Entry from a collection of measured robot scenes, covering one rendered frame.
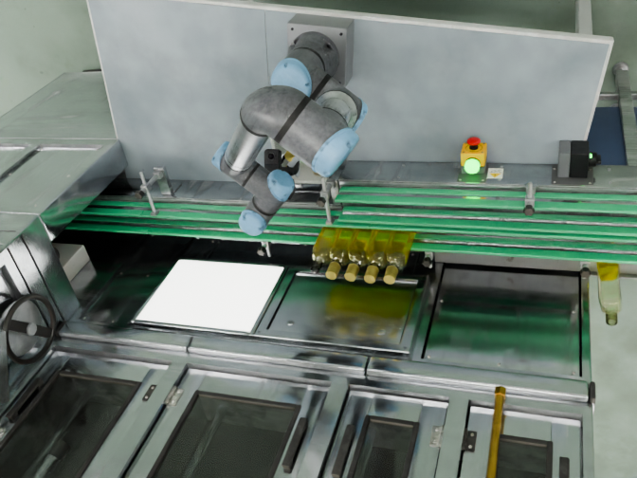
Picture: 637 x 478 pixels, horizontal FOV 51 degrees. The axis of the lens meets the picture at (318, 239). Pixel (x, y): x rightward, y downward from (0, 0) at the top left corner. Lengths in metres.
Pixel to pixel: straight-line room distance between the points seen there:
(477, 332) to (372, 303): 0.32
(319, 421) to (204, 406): 0.35
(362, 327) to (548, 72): 0.88
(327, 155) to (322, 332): 0.74
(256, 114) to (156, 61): 0.97
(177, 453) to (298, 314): 0.54
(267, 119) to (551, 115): 0.95
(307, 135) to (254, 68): 0.84
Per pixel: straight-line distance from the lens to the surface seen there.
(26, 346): 2.24
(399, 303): 2.03
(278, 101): 1.37
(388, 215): 2.07
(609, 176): 2.06
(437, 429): 1.75
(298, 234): 2.22
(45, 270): 2.27
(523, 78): 2.00
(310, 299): 2.09
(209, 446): 1.83
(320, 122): 1.37
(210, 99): 2.28
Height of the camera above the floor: 2.58
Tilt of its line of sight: 49 degrees down
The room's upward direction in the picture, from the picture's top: 154 degrees counter-clockwise
